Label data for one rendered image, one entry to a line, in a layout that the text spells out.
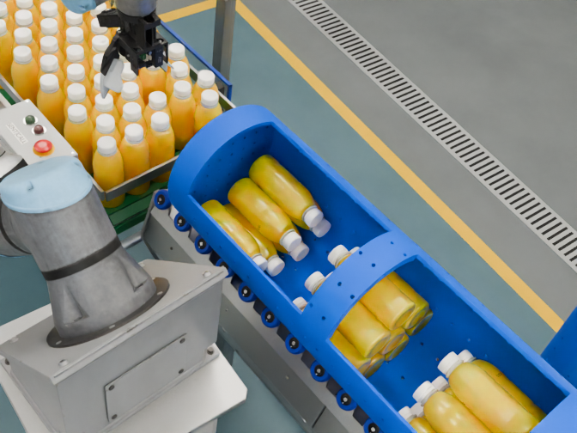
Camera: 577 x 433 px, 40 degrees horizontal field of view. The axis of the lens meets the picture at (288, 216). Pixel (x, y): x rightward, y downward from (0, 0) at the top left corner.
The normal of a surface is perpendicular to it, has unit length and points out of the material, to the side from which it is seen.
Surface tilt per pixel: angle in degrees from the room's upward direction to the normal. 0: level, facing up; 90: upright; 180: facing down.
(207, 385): 0
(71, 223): 46
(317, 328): 73
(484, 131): 0
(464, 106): 0
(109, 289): 28
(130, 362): 90
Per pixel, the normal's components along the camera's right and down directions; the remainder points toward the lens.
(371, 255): 0.04, -0.58
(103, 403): 0.66, 0.62
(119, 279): 0.57, -0.37
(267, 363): -0.66, 0.20
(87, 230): 0.62, -0.04
